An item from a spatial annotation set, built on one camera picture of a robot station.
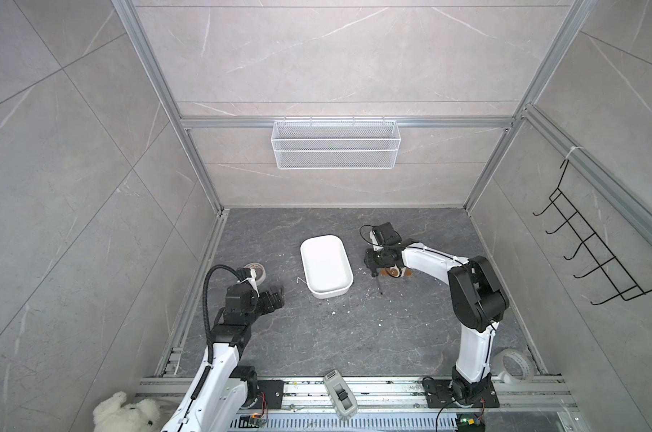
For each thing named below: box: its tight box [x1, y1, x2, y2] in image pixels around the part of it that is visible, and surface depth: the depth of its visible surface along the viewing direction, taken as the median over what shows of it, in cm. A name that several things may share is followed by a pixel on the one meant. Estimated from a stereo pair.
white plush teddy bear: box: [92, 390, 161, 432], surface depth 56 cm
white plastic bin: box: [299, 234, 354, 299], surface depth 101 cm
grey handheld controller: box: [323, 369, 359, 418], surface depth 72 cm
